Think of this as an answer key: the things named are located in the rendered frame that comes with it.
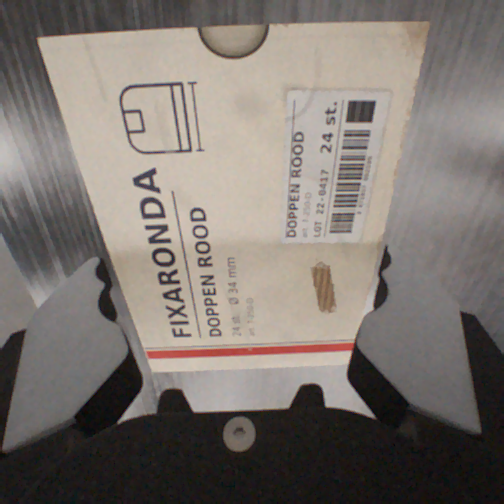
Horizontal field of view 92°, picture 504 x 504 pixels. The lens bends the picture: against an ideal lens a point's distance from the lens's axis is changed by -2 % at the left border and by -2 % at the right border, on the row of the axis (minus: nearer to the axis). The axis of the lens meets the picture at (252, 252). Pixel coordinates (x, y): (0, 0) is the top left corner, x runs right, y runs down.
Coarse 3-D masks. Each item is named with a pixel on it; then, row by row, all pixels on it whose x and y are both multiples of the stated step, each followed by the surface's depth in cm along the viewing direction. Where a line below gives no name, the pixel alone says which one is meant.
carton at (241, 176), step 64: (64, 64) 8; (128, 64) 8; (192, 64) 8; (256, 64) 8; (320, 64) 8; (384, 64) 8; (128, 128) 9; (192, 128) 9; (256, 128) 9; (320, 128) 9; (384, 128) 9; (128, 192) 10; (192, 192) 10; (256, 192) 10; (320, 192) 10; (384, 192) 10; (128, 256) 11; (192, 256) 11; (256, 256) 11; (320, 256) 11; (192, 320) 13; (256, 320) 13; (320, 320) 13
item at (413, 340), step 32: (384, 256) 11; (384, 288) 9; (416, 288) 8; (384, 320) 7; (416, 320) 7; (448, 320) 7; (352, 352) 7; (384, 352) 6; (416, 352) 6; (448, 352) 6; (352, 384) 7; (384, 384) 6; (416, 384) 6; (448, 384) 6; (384, 416) 6; (448, 416) 5
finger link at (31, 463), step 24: (24, 336) 7; (0, 360) 6; (0, 384) 6; (0, 408) 5; (0, 432) 5; (72, 432) 5; (0, 456) 5; (24, 456) 5; (48, 456) 5; (0, 480) 4; (24, 480) 4
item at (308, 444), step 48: (144, 432) 5; (192, 432) 5; (240, 432) 5; (288, 432) 4; (336, 432) 4; (384, 432) 4; (48, 480) 4; (96, 480) 4; (144, 480) 4; (192, 480) 4; (240, 480) 4; (288, 480) 4; (336, 480) 4; (384, 480) 4; (432, 480) 4
